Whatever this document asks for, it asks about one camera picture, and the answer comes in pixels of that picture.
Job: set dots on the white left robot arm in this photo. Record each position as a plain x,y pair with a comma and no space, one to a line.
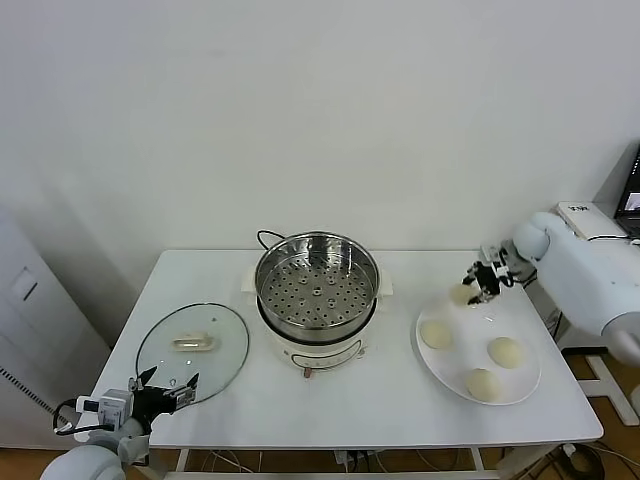
80,465

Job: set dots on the grey metal cabinet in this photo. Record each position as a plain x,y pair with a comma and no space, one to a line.
30,325

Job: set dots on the stainless steel steamer basket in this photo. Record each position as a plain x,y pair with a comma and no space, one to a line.
295,300

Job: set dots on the white round plate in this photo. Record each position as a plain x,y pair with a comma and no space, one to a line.
450,370

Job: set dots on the black laptop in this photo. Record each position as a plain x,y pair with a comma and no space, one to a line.
631,195

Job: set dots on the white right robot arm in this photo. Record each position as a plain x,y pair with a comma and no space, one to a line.
575,280

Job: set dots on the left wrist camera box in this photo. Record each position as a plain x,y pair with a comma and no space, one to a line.
114,407

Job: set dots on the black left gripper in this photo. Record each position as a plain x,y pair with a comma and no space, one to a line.
152,405

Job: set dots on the white power strip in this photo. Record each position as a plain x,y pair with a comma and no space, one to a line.
350,457

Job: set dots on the white steamed baozi bun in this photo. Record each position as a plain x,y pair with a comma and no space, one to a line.
436,334
506,352
482,385
457,295

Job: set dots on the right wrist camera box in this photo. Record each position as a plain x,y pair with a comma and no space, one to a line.
495,255

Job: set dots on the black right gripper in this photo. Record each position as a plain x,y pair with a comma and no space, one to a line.
487,280

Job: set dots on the white table frame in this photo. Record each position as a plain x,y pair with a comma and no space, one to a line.
476,457

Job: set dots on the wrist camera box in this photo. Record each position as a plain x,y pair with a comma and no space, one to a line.
114,407
495,255

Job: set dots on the cream electric cooker base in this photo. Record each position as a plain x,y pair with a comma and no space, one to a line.
320,350

